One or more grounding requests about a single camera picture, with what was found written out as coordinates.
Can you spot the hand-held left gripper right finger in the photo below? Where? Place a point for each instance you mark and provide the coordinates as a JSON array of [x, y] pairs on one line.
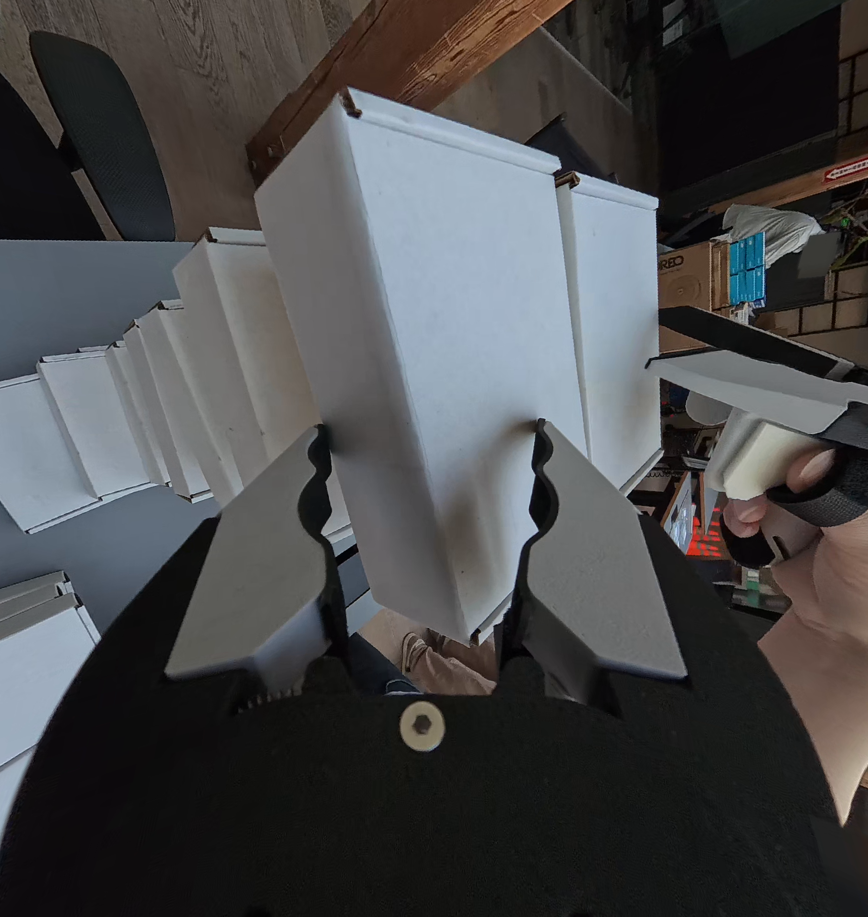
[[606, 573]]

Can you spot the wooden pillar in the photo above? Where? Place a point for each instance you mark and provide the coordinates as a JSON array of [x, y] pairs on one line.
[[405, 43]]

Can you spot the pile of white boxes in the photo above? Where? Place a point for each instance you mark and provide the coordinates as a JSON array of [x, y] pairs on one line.
[[69, 430]]

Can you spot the person's right forearm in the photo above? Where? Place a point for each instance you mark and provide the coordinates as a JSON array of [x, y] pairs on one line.
[[835, 702]]

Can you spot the black office chair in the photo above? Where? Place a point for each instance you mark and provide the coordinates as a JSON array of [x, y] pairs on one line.
[[104, 143]]

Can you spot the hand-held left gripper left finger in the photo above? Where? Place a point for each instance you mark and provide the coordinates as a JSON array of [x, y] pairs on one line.
[[255, 573]]

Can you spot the stack of blue packets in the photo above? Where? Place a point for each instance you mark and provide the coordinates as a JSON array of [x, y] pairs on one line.
[[748, 269]]

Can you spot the white plastic bag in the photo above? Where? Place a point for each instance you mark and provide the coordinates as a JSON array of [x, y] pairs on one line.
[[778, 226]]

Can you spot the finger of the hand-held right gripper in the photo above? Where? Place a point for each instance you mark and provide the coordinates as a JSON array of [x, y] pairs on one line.
[[763, 390], [763, 340]]

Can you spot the white cardboard box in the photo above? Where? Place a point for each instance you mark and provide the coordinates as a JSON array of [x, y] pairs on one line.
[[434, 322]]

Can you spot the brown printed carton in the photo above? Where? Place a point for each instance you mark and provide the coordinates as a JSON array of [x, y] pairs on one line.
[[692, 286]]

